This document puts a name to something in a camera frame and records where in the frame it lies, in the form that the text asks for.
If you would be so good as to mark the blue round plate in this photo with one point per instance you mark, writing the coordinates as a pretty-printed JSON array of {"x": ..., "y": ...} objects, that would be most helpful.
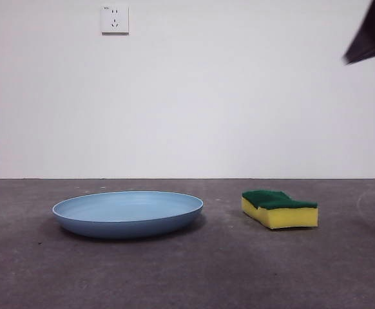
[{"x": 126, "y": 222}]

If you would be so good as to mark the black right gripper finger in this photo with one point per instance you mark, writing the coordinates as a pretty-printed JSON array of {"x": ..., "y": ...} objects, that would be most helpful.
[{"x": 374, "y": 35}]

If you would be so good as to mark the white wall socket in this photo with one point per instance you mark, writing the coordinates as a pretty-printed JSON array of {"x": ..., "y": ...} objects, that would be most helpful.
[{"x": 115, "y": 19}]

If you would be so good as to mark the yellow sponge with green pad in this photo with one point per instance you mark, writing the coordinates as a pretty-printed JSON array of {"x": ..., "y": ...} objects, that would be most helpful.
[{"x": 287, "y": 217}]

